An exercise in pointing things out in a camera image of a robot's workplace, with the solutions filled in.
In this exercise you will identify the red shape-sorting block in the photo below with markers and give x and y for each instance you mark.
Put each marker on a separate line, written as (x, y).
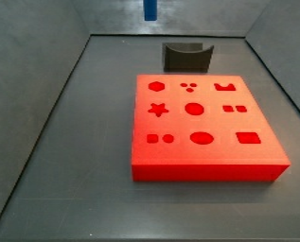
(200, 132)

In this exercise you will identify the black curved holder bracket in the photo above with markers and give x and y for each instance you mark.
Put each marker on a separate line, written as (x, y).
(187, 57)

